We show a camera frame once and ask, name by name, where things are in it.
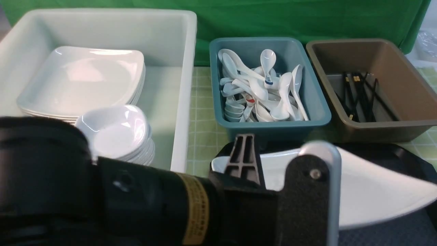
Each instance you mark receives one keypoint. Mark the stack of white small bowls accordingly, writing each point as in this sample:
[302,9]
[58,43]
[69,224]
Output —
[118,132]

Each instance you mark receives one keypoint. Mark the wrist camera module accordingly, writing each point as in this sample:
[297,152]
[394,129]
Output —
[309,203]

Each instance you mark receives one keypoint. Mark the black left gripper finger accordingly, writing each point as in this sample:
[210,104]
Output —
[245,161]

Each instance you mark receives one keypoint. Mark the large white plastic tub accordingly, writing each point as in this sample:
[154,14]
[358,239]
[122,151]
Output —
[165,37]

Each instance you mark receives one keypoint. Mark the large white rice plate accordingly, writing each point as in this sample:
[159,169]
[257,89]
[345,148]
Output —
[369,194]

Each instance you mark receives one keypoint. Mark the black chopsticks bundle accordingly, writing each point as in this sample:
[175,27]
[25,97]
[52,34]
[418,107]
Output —
[360,98]

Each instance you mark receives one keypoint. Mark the black serving tray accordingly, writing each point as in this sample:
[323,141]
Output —
[415,229]

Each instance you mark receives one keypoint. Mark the stack of white square plates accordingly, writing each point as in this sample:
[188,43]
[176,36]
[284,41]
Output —
[76,80]

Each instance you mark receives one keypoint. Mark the brown plastic bin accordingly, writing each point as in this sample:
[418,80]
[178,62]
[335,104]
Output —
[401,86]

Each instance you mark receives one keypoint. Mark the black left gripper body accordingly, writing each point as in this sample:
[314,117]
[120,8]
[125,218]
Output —
[248,212]

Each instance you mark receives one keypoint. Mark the green backdrop cloth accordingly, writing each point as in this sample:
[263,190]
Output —
[397,21]

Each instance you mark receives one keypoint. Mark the pile of white soup spoons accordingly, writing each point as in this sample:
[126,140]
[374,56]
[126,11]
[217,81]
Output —
[260,94]

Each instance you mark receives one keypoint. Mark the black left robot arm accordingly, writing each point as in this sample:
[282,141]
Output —
[53,195]

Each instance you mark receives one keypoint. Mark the teal plastic bin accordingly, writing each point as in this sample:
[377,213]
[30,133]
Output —
[290,53]

